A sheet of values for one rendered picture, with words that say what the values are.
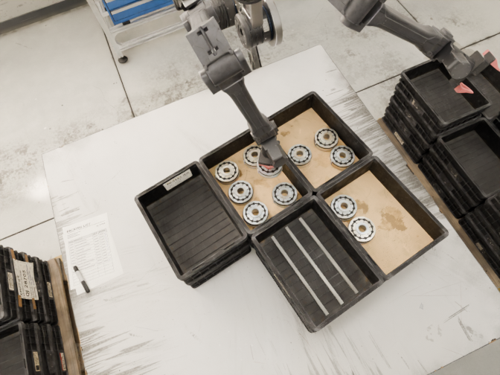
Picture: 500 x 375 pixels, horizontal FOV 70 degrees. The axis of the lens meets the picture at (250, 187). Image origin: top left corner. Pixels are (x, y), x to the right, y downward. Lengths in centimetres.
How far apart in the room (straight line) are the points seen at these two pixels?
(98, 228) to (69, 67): 201
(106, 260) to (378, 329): 116
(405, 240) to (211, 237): 76
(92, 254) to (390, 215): 128
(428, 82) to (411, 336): 145
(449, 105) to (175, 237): 166
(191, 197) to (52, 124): 188
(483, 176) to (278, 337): 142
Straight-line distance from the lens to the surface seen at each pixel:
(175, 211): 154
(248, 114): 102
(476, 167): 231
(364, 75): 300
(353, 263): 144
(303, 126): 166
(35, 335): 220
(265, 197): 150
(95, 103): 316
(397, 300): 159
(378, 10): 104
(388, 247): 148
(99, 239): 177
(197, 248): 146
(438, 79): 243
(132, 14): 314
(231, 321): 153
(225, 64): 85
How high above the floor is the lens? 221
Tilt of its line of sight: 65 degrees down
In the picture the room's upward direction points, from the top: 11 degrees counter-clockwise
